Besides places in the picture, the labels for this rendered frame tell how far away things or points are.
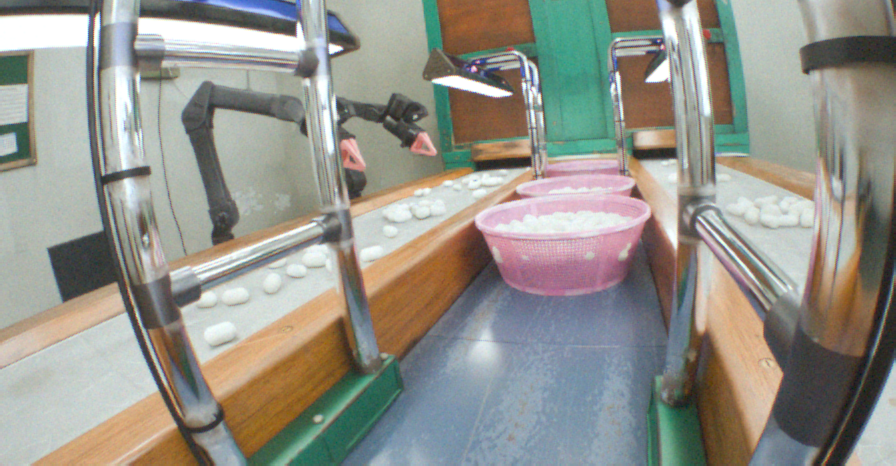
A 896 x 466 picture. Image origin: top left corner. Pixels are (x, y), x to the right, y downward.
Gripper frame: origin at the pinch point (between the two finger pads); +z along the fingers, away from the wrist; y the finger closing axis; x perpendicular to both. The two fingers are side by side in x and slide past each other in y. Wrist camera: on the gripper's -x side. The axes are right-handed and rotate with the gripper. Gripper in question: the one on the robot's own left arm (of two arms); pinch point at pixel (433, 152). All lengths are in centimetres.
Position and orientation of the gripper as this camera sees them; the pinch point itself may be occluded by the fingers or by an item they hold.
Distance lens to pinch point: 121.0
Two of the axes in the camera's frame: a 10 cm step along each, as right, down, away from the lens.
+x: -4.9, 7.7, 4.0
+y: 3.9, -2.2, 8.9
